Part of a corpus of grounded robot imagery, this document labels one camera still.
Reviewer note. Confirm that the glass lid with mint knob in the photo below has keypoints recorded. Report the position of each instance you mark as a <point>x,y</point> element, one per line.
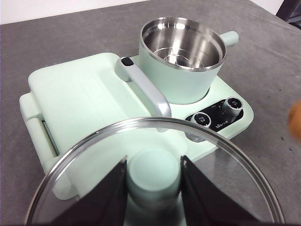
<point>152,169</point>

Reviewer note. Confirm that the silver control knob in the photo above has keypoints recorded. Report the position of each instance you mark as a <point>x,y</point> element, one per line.
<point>201,118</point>
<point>232,103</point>

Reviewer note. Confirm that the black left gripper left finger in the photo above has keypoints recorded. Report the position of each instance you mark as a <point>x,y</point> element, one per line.
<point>101,204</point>

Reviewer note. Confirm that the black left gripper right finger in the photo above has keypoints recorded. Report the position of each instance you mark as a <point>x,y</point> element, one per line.
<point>207,204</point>

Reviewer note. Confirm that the mint green steamer pot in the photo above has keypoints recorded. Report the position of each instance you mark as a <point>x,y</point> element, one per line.
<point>176,82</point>

